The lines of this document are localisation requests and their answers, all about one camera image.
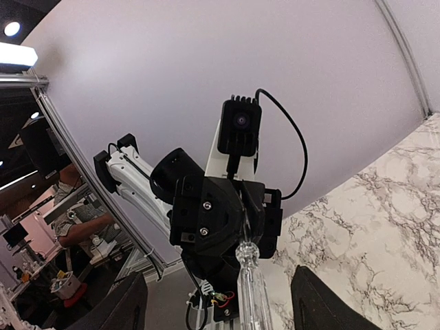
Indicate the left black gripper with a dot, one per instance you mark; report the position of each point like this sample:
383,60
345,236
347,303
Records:
208,215

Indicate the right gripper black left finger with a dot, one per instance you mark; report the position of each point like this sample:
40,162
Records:
123,308

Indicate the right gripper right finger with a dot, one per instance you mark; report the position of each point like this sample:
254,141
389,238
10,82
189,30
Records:
316,306

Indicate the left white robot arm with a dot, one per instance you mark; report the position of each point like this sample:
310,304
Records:
122,171

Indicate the seated person in background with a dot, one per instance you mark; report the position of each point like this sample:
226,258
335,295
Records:
78,226

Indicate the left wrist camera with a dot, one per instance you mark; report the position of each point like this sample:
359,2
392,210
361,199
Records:
240,137

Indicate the left aluminium frame post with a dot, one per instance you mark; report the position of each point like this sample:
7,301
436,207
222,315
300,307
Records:
145,234

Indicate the aluminium frame post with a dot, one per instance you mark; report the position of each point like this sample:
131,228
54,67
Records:
145,234
408,57

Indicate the right aluminium frame post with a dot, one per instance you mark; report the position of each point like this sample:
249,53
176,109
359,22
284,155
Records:
408,57

